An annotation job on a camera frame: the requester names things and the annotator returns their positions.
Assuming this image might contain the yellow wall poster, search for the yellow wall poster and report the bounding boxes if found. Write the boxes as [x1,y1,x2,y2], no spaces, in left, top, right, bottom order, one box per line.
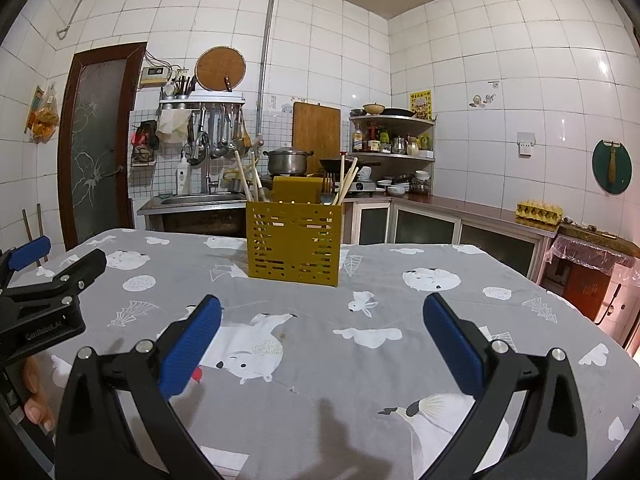
[410,90,432,122]

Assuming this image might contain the round wooden cutting board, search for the round wooden cutting board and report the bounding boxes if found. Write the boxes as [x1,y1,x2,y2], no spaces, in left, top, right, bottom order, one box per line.
[195,46,247,92]

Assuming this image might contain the white hanging cloth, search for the white hanging cloth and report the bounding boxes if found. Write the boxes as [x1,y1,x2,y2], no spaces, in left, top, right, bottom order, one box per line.
[156,110,193,146]

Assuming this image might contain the steel wall utensil rack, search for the steel wall utensil rack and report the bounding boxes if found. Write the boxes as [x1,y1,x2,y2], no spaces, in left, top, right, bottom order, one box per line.
[159,94,247,111]

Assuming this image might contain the wooden handled peeler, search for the wooden handled peeler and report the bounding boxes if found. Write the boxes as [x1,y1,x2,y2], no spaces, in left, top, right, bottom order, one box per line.
[601,140,626,183]

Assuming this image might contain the brown door with frosted glass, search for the brown door with frosted glass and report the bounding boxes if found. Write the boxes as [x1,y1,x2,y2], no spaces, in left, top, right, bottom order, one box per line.
[57,41,148,251]

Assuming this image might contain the plastic covered side table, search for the plastic covered side table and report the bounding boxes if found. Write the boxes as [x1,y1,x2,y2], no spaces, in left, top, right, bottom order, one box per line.
[542,225,640,346]

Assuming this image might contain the gas stove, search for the gas stove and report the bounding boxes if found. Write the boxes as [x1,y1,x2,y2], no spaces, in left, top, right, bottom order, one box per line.
[272,172,376,196]

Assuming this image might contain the grey metal pipe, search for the grey metal pipe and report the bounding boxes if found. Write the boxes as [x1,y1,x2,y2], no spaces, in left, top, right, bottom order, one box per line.
[56,0,278,111]

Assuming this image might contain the orange plastic bag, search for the orange plastic bag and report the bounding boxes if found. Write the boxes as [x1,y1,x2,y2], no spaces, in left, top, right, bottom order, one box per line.
[26,85,60,143]

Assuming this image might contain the white wall control box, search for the white wall control box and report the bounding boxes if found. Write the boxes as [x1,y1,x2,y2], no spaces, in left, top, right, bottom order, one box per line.
[139,66,170,88]

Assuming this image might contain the yellow perforated utensil holder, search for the yellow perforated utensil holder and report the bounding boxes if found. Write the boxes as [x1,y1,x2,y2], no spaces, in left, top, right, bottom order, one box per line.
[245,176,346,289]

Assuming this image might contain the row of hanging ladles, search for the row of hanging ladles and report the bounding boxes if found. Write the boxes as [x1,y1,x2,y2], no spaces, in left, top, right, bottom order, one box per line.
[187,105,251,161]

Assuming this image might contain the small white bowls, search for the small white bowls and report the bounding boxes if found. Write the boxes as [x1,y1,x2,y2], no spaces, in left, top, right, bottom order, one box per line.
[375,176,408,197]

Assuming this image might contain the steel corner shelf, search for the steel corner shelf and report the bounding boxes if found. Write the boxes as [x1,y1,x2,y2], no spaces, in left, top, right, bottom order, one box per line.
[348,112,436,163]

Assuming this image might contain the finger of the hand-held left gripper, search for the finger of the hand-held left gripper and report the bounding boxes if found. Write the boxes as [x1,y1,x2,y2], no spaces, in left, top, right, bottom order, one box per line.
[0,248,108,311]
[0,236,52,287]

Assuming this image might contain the green round board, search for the green round board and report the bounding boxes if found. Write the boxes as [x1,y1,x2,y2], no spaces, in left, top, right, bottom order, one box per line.
[592,139,633,195]

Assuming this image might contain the white dish soap bottle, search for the white dish soap bottle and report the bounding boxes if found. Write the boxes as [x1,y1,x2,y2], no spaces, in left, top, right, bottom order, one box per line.
[176,154,192,196]

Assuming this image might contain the rectangular wooden cutting board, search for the rectangular wooden cutting board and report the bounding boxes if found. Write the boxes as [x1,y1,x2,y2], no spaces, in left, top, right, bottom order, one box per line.
[292,101,342,161]

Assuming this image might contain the steel sink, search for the steel sink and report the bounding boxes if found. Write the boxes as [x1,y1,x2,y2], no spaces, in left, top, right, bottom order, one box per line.
[137,192,248,211]

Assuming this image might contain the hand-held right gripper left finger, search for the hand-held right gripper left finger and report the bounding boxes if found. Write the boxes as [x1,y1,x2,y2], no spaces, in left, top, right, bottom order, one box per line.
[54,294,223,480]

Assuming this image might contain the wire basket with scrubbers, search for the wire basket with scrubbers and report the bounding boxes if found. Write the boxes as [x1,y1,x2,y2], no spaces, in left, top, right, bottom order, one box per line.
[130,120,160,167]

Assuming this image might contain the person's left hand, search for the person's left hand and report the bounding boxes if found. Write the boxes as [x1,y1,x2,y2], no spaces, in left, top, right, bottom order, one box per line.
[20,355,57,433]

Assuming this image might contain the steel faucet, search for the steel faucet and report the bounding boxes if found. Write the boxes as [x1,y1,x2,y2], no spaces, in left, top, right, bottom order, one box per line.
[192,132,213,196]

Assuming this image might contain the grey printed tablecloth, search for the grey printed tablecloth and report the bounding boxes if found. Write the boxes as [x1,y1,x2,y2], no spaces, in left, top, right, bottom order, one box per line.
[0,227,640,480]

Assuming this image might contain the kitchen counter cabinet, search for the kitchen counter cabinet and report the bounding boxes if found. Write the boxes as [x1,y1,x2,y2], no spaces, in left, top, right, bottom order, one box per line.
[345,192,560,281]

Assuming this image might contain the steel pot with lid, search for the steel pot with lid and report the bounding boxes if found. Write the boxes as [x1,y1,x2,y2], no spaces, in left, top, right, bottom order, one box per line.
[262,147,315,177]

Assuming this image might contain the row of condiment bottles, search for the row of condiment bottles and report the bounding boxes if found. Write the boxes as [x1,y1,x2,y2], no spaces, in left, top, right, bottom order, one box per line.
[351,122,433,156]

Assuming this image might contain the black wok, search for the black wok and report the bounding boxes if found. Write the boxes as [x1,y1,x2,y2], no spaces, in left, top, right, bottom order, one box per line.
[319,157,381,173]

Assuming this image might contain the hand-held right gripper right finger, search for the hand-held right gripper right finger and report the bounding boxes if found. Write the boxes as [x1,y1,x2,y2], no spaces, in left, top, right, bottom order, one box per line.
[422,292,588,480]

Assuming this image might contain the yellow egg carton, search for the yellow egg carton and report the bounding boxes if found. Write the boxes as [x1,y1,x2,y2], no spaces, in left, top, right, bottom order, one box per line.
[516,200,563,225]

